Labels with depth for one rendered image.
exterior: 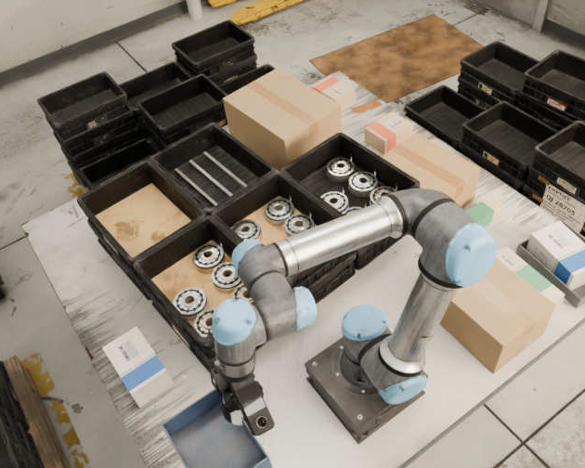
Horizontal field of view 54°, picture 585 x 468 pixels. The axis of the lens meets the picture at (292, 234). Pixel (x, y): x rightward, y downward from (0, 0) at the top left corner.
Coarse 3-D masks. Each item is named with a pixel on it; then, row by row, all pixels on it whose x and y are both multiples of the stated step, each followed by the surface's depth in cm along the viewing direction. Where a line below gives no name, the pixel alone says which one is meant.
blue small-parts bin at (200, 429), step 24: (192, 408) 127; (216, 408) 132; (168, 432) 127; (192, 432) 129; (216, 432) 128; (240, 432) 128; (192, 456) 125; (216, 456) 125; (240, 456) 124; (264, 456) 122
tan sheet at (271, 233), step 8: (264, 208) 206; (248, 216) 204; (256, 216) 204; (264, 216) 203; (264, 224) 201; (264, 232) 198; (272, 232) 198; (280, 232) 198; (264, 240) 196; (272, 240) 196
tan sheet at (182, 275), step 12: (180, 264) 192; (192, 264) 192; (156, 276) 190; (168, 276) 189; (180, 276) 189; (192, 276) 188; (204, 276) 188; (168, 288) 186; (180, 288) 186; (204, 288) 185; (216, 300) 181; (192, 324) 176
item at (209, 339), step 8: (208, 216) 192; (192, 224) 190; (200, 224) 190; (216, 224) 189; (184, 232) 188; (224, 232) 186; (168, 240) 186; (232, 240) 184; (160, 248) 184; (144, 256) 182; (136, 264) 181; (136, 272) 182; (144, 272) 178; (144, 280) 179; (152, 288) 174; (160, 296) 172; (168, 304) 170; (176, 312) 167; (184, 320) 165; (192, 328) 163; (200, 336) 161; (208, 336) 161; (208, 344) 162
